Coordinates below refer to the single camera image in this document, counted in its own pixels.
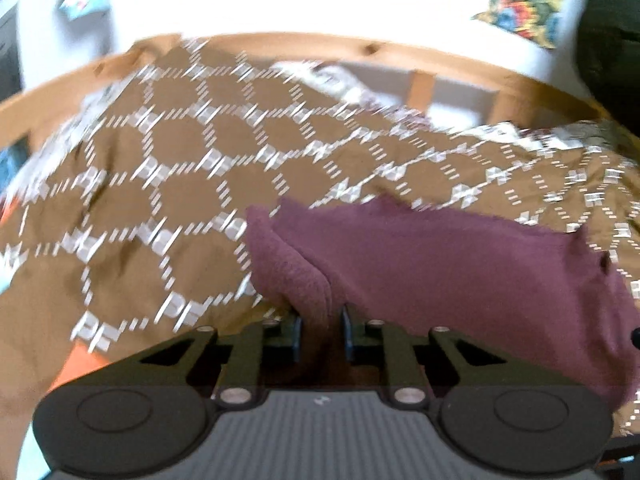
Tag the wooden bed frame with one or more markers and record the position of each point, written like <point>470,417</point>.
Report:
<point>350,52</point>

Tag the dark window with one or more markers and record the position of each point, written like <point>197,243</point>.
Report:
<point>9,50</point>

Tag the maroon towel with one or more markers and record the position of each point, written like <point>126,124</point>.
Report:
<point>425,270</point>

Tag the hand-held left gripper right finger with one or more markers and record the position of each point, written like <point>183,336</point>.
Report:
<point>346,335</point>

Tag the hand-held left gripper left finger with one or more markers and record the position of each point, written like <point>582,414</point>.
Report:
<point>298,337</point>

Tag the colourful floral cloth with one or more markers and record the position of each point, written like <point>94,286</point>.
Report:
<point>525,5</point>

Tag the brown patchwork patterned blanket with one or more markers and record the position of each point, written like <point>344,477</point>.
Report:
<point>175,185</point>

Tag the black puffer jacket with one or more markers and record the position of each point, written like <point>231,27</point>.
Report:
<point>612,50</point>

